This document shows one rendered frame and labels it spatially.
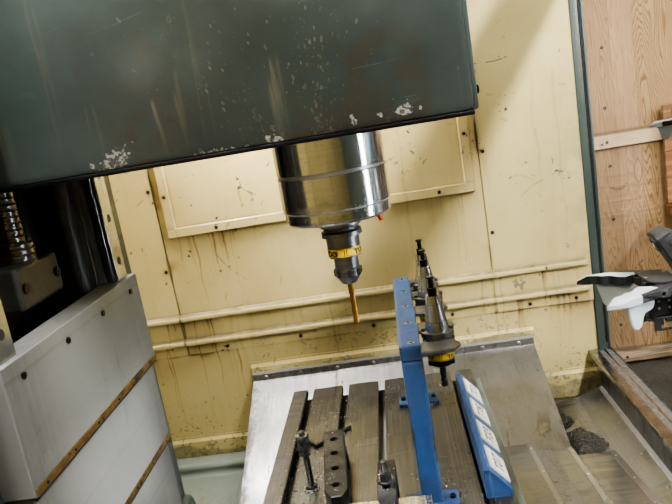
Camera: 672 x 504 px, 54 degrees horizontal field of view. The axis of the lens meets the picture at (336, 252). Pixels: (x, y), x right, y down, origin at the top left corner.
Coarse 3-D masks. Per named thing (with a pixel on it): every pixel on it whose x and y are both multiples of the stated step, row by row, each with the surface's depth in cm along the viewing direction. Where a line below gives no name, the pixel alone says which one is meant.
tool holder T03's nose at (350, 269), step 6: (348, 258) 98; (354, 258) 99; (336, 264) 99; (342, 264) 99; (348, 264) 99; (354, 264) 99; (336, 270) 100; (342, 270) 99; (348, 270) 99; (354, 270) 99; (360, 270) 100; (336, 276) 100; (342, 276) 99; (348, 276) 99; (354, 276) 99; (342, 282) 100; (348, 282) 100; (354, 282) 100
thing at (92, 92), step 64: (0, 0) 83; (64, 0) 82; (128, 0) 82; (192, 0) 81; (256, 0) 81; (320, 0) 80; (384, 0) 80; (448, 0) 80; (0, 64) 84; (64, 64) 84; (128, 64) 83; (192, 64) 83; (256, 64) 82; (320, 64) 82; (384, 64) 82; (448, 64) 81; (0, 128) 86; (64, 128) 86; (128, 128) 85; (192, 128) 85; (256, 128) 84; (320, 128) 84; (384, 128) 84; (0, 192) 88
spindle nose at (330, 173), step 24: (312, 144) 89; (336, 144) 89; (360, 144) 90; (288, 168) 92; (312, 168) 90; (336, 168) 89; (360, 168) 91; (384, 168) 95; (288, 192) 93; (312, 192) 91; (336, 192) 90; (360, 192) 91; (384, 192) 94; (288, 216) 95; (312, 216) 92; (336, 216) 91; (360, 216) 92
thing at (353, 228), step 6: (354, 222) 97; (324, 228) 97; (330, 228) 96; (336, 228) 96; (342, 228) 96; (348, 228) 97; (354, 228) 97; (360, 228) 98; (324, 234) 98; (330, 234) 97; (336, 234) 96; (342, 234) 96; (348, 234) 96; (354, 234) 97
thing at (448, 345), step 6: (426, 342) 122; (432, 342) 121; (438, 342) 121; (444, 342) 120; (450, 342) 120; (456, 342) 119; (426, 348) 119; (432, 348) 118; (438, 348) 118; (444, 348) 117; (450, 348) 117; (456, 348) 117; (426, 354) 117; (432, 354) 118
